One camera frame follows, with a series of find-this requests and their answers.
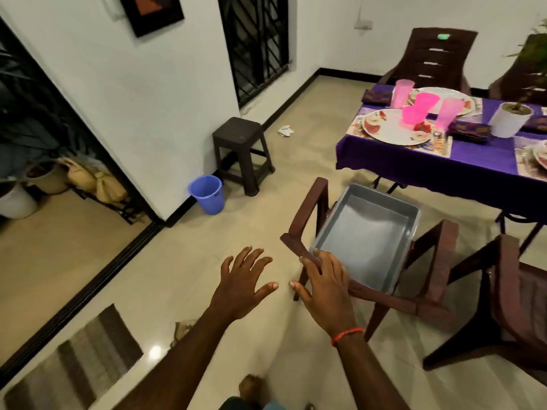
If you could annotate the purple tablecloth table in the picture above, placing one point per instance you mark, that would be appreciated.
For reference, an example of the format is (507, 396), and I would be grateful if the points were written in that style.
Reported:
(427, 175)

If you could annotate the blue plastic bucket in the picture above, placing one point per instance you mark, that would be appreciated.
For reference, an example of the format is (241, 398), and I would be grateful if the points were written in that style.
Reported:
(208, 196)

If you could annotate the person's dark trousers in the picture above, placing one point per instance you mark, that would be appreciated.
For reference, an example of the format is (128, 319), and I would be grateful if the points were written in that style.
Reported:
(239, 403)

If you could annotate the black stool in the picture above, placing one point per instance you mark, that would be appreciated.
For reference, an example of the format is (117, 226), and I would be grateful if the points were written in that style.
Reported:
(239, 132)

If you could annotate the beige round planter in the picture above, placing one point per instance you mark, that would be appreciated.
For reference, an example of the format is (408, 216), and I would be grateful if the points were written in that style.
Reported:
(44, 179)

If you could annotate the person's left hand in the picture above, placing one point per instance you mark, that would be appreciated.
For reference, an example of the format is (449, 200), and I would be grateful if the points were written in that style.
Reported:
(239, 293)

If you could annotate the pink plastic bowl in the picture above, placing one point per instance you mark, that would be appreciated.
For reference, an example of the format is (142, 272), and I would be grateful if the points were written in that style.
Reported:
(426, 102)
(413, 118)

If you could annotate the green plant in white pot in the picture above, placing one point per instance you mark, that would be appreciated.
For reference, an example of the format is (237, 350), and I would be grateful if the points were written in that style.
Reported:
(510, 122)

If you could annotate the striped brown rug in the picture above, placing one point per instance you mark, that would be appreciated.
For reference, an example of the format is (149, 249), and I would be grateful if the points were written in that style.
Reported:
(77, 367)

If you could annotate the red wrist thread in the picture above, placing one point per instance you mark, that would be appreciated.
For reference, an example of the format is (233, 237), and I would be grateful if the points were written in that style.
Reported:
(348, 335)

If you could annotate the crumpled white paper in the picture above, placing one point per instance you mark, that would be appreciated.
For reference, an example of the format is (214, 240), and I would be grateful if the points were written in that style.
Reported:
(285, 131)

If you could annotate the person's left forearm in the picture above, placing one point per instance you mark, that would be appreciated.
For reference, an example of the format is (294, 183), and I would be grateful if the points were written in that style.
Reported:
(175, 367)

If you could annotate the black metal grille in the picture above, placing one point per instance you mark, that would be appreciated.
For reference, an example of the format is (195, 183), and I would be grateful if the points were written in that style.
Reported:
(256, 42)

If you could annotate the brown plastic chair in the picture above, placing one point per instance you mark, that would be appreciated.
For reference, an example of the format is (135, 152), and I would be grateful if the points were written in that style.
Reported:
(440, 59)
(436, 269)
(504, 311)
(521, 81)

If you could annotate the grey plastic tray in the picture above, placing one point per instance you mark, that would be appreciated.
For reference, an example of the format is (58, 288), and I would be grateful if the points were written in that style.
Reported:
(372, 239)

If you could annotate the person's left foot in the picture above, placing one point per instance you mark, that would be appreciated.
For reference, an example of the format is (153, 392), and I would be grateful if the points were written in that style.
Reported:
(250, 388)

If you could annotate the brown paper bag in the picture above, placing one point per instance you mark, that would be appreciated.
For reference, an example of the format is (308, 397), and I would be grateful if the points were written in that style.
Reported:
(182, 333)

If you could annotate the person's right hand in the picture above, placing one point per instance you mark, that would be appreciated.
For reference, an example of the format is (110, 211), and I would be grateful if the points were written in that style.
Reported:
(329, 299)

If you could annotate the person's right forearm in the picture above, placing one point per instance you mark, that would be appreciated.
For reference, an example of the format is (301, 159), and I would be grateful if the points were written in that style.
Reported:
(372, 376)

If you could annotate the pink plastic cup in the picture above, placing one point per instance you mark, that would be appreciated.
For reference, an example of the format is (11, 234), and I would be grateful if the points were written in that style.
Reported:
(403, 94)
(449, 113)

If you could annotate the white floral plate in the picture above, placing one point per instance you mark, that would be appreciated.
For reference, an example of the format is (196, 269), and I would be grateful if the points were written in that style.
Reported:
(380, 128)
(540, 156)
(457, 100)

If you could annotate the dark framed wall painting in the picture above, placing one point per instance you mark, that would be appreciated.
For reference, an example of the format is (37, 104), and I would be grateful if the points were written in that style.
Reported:
(150, 12)

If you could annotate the tan clay jug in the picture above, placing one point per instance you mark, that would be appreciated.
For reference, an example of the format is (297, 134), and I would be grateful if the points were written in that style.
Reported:
(81, 176)
(111, 190)

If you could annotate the small white planter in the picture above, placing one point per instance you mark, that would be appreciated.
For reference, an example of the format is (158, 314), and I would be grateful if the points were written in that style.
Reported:
(17, 202)

